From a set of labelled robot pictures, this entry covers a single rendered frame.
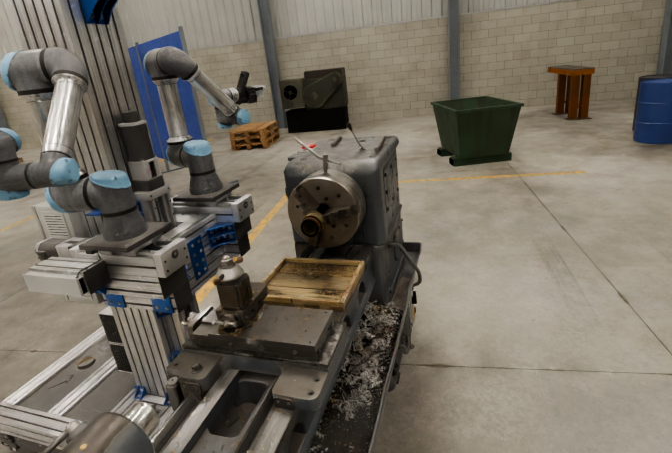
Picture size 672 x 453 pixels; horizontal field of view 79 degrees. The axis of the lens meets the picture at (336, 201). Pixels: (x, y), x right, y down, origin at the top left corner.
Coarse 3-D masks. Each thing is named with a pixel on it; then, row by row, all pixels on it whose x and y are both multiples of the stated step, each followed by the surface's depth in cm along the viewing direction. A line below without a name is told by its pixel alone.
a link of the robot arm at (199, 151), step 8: (184, 144) 183; (192, 144) 182; (200, 144) 182; (208, 144) 185; (184, 152) 184; (192, 152) 181; (200, 152) 181; (208, 152) 184; (184, 160) 185; (192, 160) 182; (200, 160) 182; (208, 160) 185; (192, 168) 184; (200, 168) 183; (208, 168) 185
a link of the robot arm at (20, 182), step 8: (8, 160) 110; (16, 160) 112; (0, 168) 109; (8, 168) 110; (16, 168) 111; (24, 168) 110; (0, 176) 110; (8, 176) 110; (16, 176) 110; (24, 176) 110; (0, 184) 110; (8, 184) 110; (16, 184) 111; (24, 184) 111; (0, 192) 111; (8, 192) 111; (16, 192) 112; (24, 192) 114; (8, 200) 112
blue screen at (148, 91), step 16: (176, 32) 573; (128, 48) 746; (144, 48) 685; (144, 80) 728; (144, 96) 758; (192, 96) 596; (144, 112) 786; (160, 112) 719; (192, 112) 613; (160, 128) 744; (192, 128) 632; (160, 144) 767
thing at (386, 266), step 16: (400, 208) 225; (400, 224) 229; (400, 240) 229; (384, 256) 189; (400, 256) 232; (384, 272) 189; (384, 288) 191; (368, 304) 196; (384, 304) 193; (400, 352) 235
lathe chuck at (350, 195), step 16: (320, 176) 164; (336, 176) 167; (320, 192) 165; (336, 192) 163; (352, 192) 164; (288, 208) 173; (336, 224) 168; (352, 224) 166; (320, 240) 173; (336, 240) 171
